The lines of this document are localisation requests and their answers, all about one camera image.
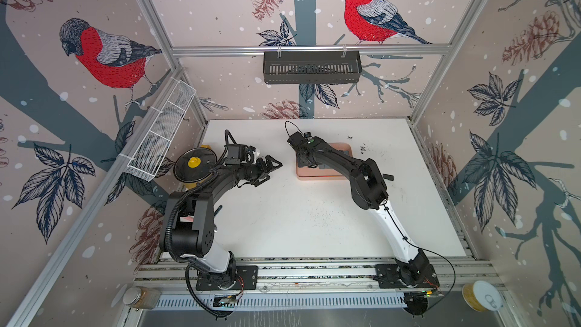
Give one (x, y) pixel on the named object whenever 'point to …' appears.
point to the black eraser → (389, 177)
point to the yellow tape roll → (480, 296)
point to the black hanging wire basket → (312, 69)
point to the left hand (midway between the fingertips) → (279, 166)
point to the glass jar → (141, 297)
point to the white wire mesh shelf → (147, 159)
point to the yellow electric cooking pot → (194, 165)
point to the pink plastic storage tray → (313, 172)
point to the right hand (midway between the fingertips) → (312, 157)
